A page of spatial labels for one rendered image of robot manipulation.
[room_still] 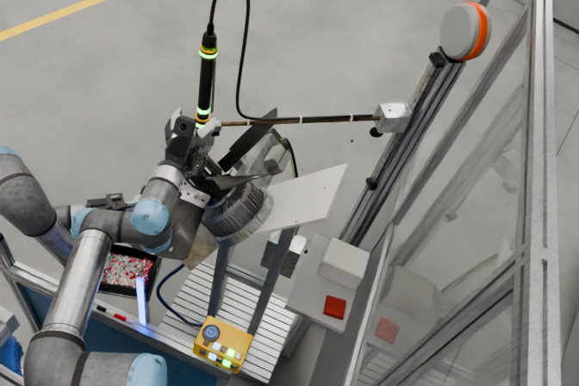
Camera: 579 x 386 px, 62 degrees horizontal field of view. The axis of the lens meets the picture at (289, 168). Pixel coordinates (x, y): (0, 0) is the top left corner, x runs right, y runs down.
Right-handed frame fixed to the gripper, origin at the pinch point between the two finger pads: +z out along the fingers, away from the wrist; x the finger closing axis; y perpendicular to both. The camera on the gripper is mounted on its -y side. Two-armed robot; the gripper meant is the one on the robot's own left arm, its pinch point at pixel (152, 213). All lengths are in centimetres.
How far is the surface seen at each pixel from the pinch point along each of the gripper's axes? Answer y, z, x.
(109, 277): 0.2, -15.6, 33.6
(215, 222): -1.7, 21.6, 7.1
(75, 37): 268, -33, 89
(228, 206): 0.4, 26.2, 1.4
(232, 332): -39.6, 19.9, 14.7
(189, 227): -8.9, 11.1, -1.0
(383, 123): -5, 72, -38
